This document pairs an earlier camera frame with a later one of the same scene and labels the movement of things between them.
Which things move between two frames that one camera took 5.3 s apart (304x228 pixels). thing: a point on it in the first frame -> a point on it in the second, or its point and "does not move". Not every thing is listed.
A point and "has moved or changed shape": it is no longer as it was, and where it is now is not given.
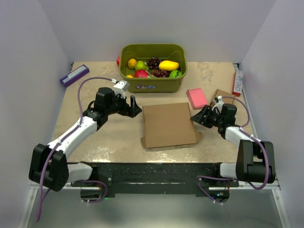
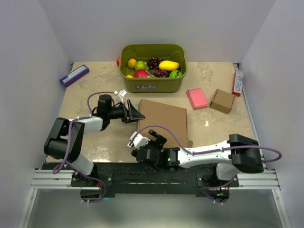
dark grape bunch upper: [153, 63] does not move
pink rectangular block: [197, 98] does not move
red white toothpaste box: [237, 87] does not move
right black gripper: [200, 118] -> [160, 141]
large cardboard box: [169, 125] has moved or changed shape
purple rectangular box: [75, 75] does not move
